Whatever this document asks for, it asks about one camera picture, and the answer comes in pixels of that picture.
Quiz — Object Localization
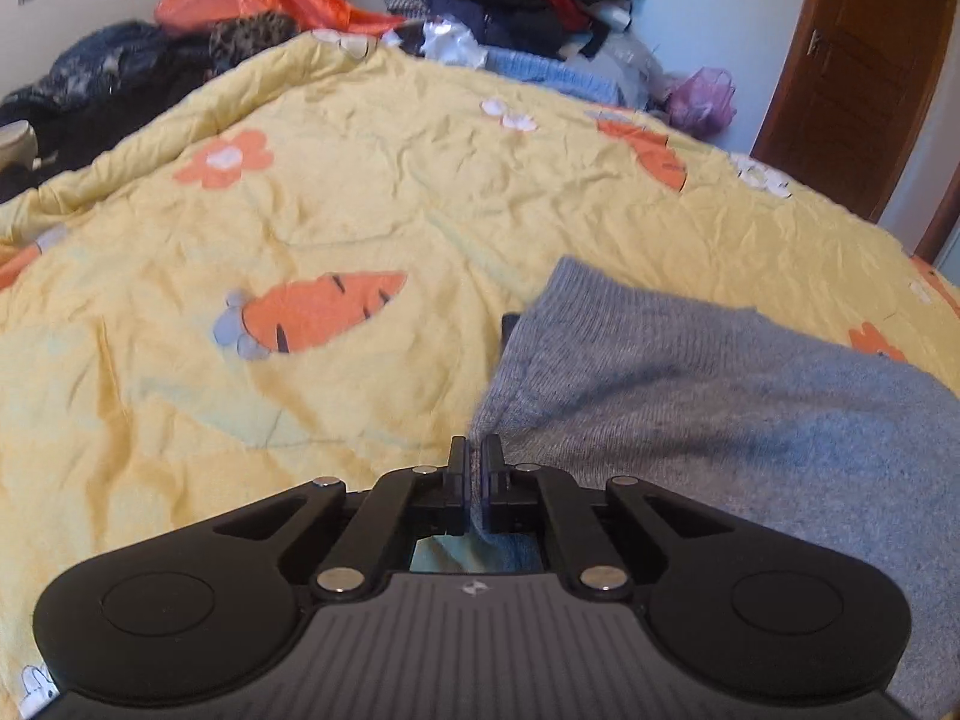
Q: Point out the dark patterned clothes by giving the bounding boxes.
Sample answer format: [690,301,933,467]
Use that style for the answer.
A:
[0,21,220,205]

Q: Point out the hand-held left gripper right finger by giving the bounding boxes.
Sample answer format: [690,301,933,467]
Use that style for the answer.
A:
[480,435,722,602]

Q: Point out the leopard print cloth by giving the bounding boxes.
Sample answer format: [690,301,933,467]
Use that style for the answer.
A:
[208,11,302,77]

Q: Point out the white crumpled cloth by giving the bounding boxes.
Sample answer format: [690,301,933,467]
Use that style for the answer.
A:
[382,19,490,70]

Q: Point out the yellow carrot print quilt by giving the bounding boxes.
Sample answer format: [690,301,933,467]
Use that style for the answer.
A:
[0,30,960,720]

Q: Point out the grey sweater with navy sleeves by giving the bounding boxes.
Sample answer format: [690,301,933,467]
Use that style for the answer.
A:
[465,255,960,720]

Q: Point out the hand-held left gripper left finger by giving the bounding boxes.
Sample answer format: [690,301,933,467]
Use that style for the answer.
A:
[214,435,472,602]

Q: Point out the light blue knitted cloth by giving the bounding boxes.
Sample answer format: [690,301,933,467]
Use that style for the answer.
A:
[484,46,625,107]

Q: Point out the pink plastic bag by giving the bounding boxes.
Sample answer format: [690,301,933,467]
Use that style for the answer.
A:
[664,66,740,138]

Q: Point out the brown wooden door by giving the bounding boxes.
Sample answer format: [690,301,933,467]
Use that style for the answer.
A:
[750,0,960,227]

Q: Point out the navy dark garment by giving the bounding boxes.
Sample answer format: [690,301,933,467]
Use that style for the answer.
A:
[412,0,593,59]

